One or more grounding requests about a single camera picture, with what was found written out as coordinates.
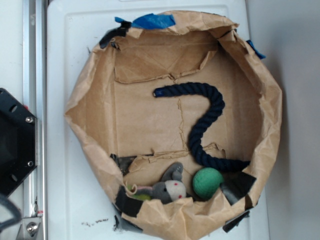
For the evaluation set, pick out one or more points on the metal corner bracket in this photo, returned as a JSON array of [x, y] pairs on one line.
[[31, 228]]

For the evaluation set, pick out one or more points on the aluminium extrusion rail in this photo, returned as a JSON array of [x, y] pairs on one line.
[[35, 200]]

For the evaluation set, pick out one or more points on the blue tape piece top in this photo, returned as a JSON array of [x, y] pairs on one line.
[[150, 21]]

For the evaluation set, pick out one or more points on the grey plush elephant toy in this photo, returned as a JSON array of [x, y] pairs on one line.
[[169, 189]]

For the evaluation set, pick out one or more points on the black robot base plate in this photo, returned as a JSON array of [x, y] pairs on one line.
[[17, 143]]

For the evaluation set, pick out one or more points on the green rubber ball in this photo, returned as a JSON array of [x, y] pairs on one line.
[[206, 182]]

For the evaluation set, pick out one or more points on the brown paper bag bin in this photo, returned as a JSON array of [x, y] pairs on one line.
[[129, 136]]

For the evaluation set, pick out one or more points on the blue tape piece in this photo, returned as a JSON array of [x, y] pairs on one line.
[[150, 21], [260, 55]]

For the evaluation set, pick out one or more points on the blue tape piece right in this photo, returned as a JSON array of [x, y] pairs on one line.
[[260, 55]]

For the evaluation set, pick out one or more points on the black tape patch right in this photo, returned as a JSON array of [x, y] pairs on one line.
[[238, 187]]

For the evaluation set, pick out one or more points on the black tape patch lower-left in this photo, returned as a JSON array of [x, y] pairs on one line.
[[127, 205]]

